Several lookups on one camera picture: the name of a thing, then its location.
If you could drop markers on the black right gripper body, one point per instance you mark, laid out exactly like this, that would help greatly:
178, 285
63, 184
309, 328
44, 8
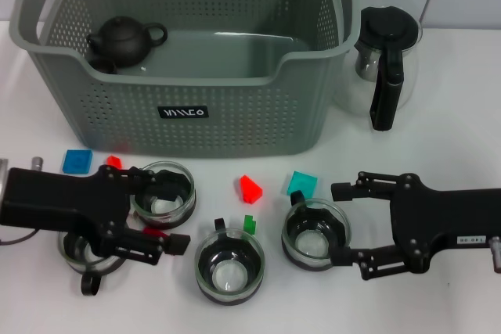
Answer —
438, 216

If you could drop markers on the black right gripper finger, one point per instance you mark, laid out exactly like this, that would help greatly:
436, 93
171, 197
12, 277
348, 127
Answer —
372, 261
368, 189

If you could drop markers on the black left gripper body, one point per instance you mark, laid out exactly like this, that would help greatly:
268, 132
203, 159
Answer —
58, 201

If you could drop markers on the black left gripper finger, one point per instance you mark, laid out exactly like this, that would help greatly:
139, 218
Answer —
148, 246
139, 177

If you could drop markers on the glass teacup black holder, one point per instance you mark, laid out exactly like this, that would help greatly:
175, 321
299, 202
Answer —
229, 271
172, 214
74, 256
313, 240

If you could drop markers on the grey perforated plastic storage bin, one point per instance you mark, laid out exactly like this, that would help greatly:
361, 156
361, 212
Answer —
235, 115

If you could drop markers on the dark red curved toy brick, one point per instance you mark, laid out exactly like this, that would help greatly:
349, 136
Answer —
152, 230

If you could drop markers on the small red toy brick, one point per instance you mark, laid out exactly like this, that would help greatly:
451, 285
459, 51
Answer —
114, 161

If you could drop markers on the blue square toy brick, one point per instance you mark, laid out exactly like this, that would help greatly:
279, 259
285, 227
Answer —
77, 162

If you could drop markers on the teal square toy brick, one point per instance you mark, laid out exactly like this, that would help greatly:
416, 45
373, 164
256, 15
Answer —
303, 183

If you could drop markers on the green toy brick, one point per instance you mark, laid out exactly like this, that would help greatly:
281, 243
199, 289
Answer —
249, 224

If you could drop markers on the orange-red sloped toy brick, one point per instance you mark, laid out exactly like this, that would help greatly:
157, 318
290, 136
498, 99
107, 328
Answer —
249, 189

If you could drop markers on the black clay teapot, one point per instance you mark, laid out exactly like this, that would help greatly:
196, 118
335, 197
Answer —
117, 42

